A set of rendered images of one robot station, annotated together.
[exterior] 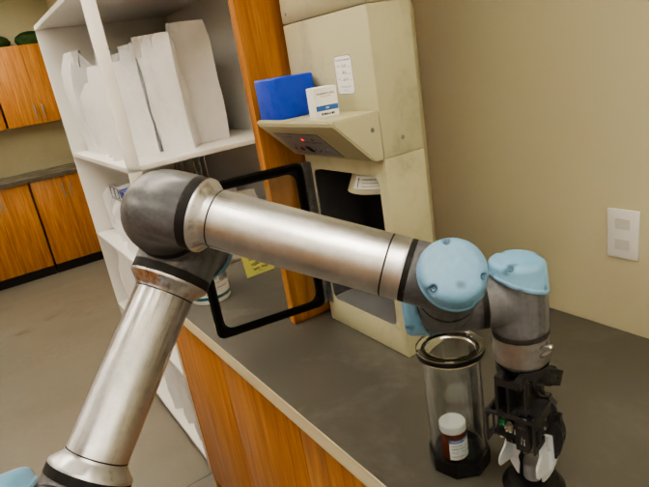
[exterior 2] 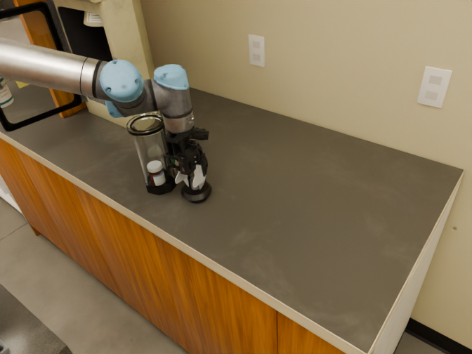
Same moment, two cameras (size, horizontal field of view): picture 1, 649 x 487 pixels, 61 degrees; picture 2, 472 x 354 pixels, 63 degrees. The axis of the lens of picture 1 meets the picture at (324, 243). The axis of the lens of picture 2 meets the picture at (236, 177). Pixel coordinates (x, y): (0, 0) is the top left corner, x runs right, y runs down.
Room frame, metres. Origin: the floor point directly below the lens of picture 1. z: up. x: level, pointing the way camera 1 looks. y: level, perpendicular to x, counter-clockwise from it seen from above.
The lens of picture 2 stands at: (-0.18, -0.11, 1.68)
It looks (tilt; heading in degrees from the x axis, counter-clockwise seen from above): 38 degrees down; 343
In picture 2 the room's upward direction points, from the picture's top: 5 degrees counter-clockwise
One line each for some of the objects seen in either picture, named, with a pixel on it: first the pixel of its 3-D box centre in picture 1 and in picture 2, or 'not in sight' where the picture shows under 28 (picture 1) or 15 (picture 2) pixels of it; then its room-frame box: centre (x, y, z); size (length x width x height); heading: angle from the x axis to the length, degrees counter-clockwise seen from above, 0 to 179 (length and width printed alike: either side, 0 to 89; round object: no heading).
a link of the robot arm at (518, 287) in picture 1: (516, 295); (172, 90); (0.67, -0.24, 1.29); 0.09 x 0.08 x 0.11; 84
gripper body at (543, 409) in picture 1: (522, 398); (182, 147); (0.66, -0.24, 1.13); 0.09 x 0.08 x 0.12; 136
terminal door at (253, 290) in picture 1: (259, 251); (24, 69); (1.33, 0.17, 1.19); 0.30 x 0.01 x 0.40; 111
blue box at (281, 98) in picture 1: (286, 96); not in sight; (1.32, 0.03, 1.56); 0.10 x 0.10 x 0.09; 31
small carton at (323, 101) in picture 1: (323, 101); not in sight; (1.19, -0.04, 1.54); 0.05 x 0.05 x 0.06; 16
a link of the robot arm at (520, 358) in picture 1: (522, 347); (180, 119); (0.66, -0.25, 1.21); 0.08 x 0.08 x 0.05
